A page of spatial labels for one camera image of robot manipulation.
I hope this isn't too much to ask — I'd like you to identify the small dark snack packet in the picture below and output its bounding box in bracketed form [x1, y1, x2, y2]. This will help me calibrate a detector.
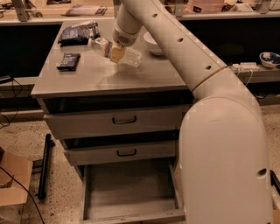
[57, 53, 81, 71]

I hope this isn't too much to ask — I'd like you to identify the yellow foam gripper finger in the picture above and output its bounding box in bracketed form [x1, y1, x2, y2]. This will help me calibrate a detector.
[110, 46, 125, 63]

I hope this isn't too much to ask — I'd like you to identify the white power strip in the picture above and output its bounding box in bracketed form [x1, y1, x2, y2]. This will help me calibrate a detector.
[232, 62, 260, 71]

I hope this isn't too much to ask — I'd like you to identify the grey bottom drawer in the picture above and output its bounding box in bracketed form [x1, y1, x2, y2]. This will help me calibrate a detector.
[79, 158, 186, 224]

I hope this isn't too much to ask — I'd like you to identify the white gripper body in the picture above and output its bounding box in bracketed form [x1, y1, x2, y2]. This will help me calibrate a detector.
[112, 20, 141, 47]

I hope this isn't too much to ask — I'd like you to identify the black tube on floor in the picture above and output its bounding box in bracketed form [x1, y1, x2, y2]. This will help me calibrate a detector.
[38, 134, 55, 200]

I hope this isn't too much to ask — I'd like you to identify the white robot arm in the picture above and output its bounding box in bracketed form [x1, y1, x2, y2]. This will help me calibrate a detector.
[113, 0, 274, 224]

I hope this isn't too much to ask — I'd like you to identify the black bar right floor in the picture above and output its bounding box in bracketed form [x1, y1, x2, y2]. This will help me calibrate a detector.
[270, 171, 280, 195]

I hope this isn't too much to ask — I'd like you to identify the black cable over box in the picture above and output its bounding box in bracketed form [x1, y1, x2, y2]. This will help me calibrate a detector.
[0, 165, 46, 224]

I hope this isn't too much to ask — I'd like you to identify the magazine on back shelf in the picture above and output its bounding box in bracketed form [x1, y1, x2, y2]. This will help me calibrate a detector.
[66, 4, 107, 17]

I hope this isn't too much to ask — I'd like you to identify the grey drawer cabinet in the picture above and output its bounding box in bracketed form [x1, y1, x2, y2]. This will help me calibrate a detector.
[31, 17, 195, 176]

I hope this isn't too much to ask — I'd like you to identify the blue white patterned bowl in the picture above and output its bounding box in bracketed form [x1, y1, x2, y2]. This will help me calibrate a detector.
[259, 52, 280, 68]

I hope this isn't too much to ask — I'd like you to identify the grey top drawer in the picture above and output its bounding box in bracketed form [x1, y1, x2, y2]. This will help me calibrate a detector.
[45, 105, 188, 140]

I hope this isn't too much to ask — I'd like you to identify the white ceramic bowl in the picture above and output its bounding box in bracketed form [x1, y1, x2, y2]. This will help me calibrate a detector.
[143, 32, 164, 56]

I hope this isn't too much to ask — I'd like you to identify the blue chip bag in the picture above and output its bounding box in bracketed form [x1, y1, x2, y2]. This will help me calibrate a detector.
[58, 20, 100, 46]

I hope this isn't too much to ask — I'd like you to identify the clear plastic water bottle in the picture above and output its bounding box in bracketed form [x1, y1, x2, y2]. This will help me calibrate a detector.
[87, 38, 142, 67]

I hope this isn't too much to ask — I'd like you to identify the grey middle drawer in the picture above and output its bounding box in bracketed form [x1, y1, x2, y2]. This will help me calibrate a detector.
[64, 140, 178, 166]

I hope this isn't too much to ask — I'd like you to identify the cardboard box left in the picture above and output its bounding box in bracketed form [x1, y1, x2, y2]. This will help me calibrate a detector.
[0, 148, 32, 224]

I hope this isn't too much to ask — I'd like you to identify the grey drawer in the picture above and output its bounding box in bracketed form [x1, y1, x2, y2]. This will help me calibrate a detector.
[45, 105, 188, 140]
[64, 140, 178, 166]
[79, 158, 186, 224]

